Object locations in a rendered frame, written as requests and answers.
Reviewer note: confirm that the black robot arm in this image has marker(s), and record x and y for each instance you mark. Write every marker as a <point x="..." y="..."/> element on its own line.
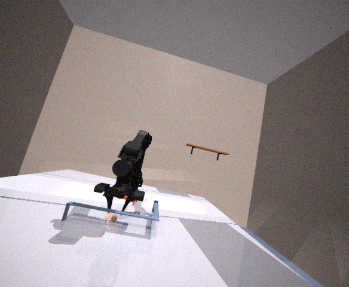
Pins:
<point x="132" y="155"/>

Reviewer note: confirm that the low clear corner walls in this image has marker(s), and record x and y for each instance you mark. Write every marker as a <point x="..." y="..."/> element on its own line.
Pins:
<point x="110" y="221"/>

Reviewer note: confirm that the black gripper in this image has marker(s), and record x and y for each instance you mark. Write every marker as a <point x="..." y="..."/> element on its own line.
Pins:
<point x="106" y="189"/>

